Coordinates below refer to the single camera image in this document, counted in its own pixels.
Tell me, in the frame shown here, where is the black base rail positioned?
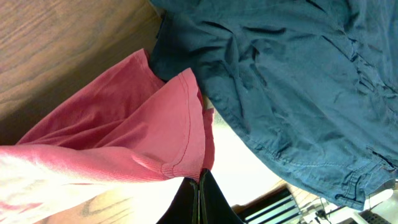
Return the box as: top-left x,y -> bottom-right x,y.
234,187 -> 302,224

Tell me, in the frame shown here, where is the navy blue garment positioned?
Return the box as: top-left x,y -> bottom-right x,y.
150,0 -> 397,210

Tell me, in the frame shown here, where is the red soccer t-shirt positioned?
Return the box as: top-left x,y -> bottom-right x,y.
1,50 -> 215,223

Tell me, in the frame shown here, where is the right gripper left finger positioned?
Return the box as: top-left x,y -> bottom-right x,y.
157,178 -> 199,224

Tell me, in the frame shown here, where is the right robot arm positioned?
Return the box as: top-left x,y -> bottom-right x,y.
157,169 -> 392,224

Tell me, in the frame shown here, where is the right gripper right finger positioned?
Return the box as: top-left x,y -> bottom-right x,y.
199,169 -> 243,224

